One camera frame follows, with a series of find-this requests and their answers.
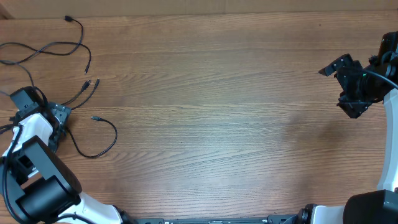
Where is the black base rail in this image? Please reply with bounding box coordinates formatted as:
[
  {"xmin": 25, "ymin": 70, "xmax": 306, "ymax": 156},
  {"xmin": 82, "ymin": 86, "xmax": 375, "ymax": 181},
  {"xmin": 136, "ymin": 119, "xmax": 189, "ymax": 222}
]
[{"xmin": 132, "ymin": 215, "xmax": 297, "ymax": 224}]

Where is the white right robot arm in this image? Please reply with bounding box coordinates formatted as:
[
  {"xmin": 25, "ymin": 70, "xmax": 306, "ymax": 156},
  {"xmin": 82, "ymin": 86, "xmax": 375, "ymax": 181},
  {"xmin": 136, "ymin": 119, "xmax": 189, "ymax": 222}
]
[{"xmin": 283, "ymin": 32, "xmax": 397, "ymax": 224}]

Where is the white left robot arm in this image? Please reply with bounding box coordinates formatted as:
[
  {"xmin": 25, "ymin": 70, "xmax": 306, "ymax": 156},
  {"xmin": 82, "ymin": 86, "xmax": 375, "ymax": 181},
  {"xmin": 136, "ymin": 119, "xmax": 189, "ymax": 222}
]
[{"xmin": 1, "ymin": 86, "xmax": 135, "ymax": 223}]

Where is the black USB cable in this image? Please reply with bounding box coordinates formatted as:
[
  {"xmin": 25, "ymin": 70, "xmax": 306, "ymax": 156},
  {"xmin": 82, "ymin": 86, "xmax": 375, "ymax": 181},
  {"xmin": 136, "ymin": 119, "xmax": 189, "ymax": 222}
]
[
  {"xmin": 64, "ymin": 115, "xmax": 118, "ymax": 159},
  {"xmin": 0, "ymin": 15, "xmax": 93, "ymax": 106},
  {"xmin": 0, "ymin": 78, "xmax": 101, "ymax": 134}
]

